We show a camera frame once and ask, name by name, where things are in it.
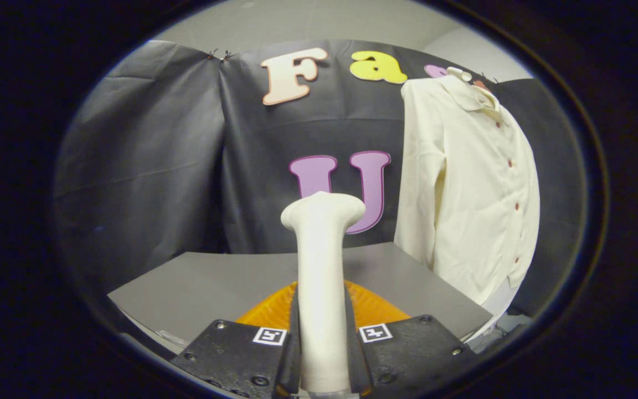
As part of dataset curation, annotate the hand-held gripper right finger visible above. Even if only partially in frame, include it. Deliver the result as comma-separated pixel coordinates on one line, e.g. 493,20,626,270
344,280,480,399

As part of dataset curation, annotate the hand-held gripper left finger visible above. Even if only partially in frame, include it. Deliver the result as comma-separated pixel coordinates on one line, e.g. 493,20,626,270
171,281,302,399

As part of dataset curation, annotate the white garment steamer head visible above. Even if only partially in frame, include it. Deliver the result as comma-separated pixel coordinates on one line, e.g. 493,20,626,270
280,191,367,394

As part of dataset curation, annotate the cream button-up shirt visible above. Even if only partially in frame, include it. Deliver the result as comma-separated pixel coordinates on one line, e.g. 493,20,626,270
394,75,541,305

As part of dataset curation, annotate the white clothes hanger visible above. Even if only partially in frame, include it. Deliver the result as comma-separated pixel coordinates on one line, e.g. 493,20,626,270
446,66,497,109

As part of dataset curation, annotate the grey cabinet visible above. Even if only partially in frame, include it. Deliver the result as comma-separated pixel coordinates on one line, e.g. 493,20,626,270
107,242,494,358

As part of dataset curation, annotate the white ironing board pad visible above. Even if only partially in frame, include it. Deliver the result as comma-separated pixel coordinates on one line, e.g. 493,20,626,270
463,277,522,341

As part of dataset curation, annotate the black backdrop cloth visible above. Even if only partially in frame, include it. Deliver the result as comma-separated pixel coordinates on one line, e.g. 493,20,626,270
53,39,585,319

